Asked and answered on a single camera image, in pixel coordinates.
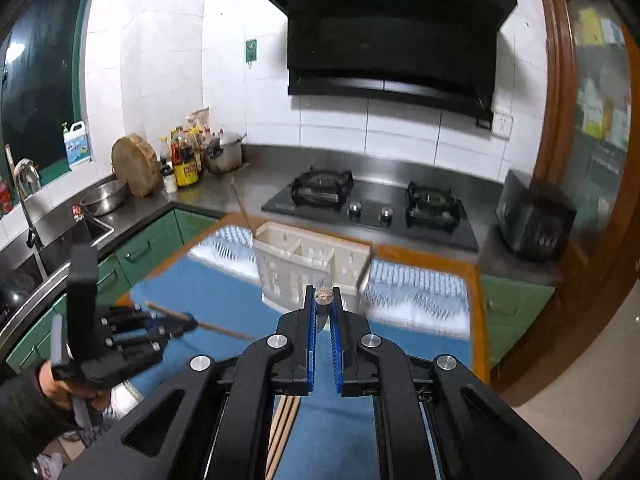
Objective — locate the yellow-labelled oil bottle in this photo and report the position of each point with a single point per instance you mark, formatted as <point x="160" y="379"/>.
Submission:
<point x="186" y="172"/>

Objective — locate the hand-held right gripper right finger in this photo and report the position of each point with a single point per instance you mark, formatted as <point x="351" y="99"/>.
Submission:
<point x="336" y="355"/>

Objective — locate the condiment bottle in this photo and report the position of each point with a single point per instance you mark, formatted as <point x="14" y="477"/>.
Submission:
<point x="165" y="155"/>

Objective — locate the person's left forearm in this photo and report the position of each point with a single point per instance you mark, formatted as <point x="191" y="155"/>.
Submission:
<point x="25" y="420"/>

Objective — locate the red bottle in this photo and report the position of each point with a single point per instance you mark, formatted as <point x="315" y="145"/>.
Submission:
<point x="5" y="197"/>

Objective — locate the white detergent bottle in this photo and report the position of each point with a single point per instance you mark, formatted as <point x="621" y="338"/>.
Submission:
<point x="77" y="147"/>

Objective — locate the person's left hand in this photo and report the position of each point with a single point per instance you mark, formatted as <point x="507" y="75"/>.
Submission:
<point x="52" y="385"/>

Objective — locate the metal pot with lid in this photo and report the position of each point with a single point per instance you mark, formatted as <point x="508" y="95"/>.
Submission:
<point x="222" y="157"/>

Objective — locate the metal faucet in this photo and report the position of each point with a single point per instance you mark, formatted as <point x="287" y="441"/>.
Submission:
<point x="27" y="175"/>

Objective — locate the snack bag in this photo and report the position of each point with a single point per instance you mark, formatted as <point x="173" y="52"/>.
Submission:
<point x="199" y="119"/>

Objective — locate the white plastic utensil holder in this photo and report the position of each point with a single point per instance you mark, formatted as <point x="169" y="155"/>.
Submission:
<point x="295" y="270"/>

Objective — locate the wooden cabinet with glass door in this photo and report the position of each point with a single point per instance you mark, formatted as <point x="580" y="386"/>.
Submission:
<point x="600" y="110"/>

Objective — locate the white wall socket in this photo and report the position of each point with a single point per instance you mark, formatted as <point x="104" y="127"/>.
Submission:
<point x="502" y="125"/>

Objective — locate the black gas stove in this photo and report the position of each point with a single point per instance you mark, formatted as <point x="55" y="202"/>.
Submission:
<point x="375" y="210"/>

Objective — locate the round wooden cutting board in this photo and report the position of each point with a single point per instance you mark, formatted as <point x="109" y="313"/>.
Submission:
<point x="135" y="165"/>

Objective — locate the green kitchen cabinet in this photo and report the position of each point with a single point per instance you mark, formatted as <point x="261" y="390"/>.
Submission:
<point x="515" y="310"/>
<point x="145" y="255"/>

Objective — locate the black range hood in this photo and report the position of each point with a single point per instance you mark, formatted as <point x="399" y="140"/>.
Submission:
<point x="390" y="35"/>

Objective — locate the steel sink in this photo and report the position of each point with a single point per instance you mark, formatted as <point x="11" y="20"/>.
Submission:
<point x="65" y="245"/>

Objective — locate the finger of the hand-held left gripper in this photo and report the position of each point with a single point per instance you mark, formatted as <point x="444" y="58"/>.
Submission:
<point x="145" y="317"/>
<point x="145" y="342"/>

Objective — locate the small metal jar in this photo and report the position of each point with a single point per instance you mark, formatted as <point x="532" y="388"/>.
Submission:
<point x="170" y="182"/>

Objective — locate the black kitchen appliance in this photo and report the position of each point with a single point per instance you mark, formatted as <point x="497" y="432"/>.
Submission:
<point x="535" y="215"/>

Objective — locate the blue striped table mat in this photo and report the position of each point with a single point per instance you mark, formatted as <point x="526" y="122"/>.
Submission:
<point x="225" y="280"/>

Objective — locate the dark window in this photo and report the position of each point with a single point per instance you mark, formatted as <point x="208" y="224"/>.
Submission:
<point x="40" y="60"/>

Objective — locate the steel bowl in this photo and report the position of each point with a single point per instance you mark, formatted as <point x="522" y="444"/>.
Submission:
<point x="102" y="197"/>

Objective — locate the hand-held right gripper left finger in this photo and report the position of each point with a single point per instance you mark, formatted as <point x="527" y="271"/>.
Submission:
<point x="311" y="340"/>

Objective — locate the white plastic bag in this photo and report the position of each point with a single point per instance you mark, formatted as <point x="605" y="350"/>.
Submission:
<point x="47" y="465"/>

